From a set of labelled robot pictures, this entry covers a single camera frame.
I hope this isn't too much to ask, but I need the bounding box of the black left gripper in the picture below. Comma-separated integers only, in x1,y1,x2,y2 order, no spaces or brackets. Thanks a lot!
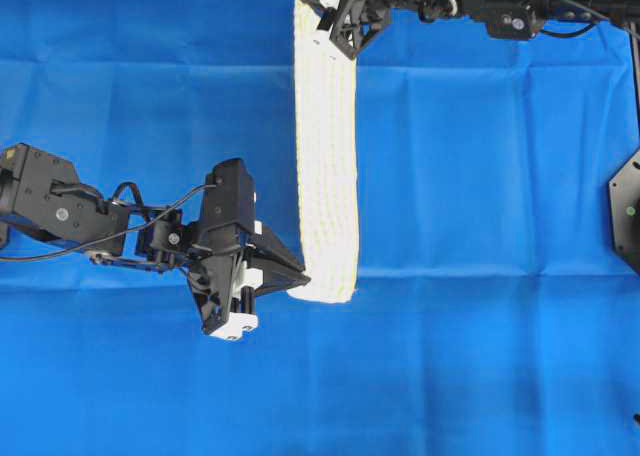
188,158,311,341

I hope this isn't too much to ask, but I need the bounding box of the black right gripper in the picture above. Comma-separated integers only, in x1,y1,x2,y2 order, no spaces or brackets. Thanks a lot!
300,0,391,59

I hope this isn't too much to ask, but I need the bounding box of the yellow white striped towel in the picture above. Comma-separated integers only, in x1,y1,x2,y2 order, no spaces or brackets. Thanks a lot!
290,0,360,304

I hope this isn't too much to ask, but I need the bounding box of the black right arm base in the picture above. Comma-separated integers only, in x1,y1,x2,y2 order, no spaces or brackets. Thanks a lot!
608,151,640,274

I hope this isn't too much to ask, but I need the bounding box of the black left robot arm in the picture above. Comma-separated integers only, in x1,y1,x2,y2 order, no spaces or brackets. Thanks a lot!
1,143,311,341

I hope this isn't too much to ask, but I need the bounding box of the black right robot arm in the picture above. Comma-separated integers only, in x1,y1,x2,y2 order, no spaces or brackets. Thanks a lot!
299,0,549,60

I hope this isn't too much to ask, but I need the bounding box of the blue table cloth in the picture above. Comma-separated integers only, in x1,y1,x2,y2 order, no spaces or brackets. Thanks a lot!
1,0,639,455

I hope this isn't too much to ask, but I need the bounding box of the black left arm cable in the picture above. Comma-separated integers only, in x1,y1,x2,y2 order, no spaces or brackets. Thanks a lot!
0,181,219,265

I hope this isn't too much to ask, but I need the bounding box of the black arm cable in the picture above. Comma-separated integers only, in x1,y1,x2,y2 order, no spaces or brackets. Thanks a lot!
0,181,219,265
449,0,614,40

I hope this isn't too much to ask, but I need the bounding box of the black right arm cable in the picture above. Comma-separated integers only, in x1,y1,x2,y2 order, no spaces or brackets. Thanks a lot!
449,0,614,40

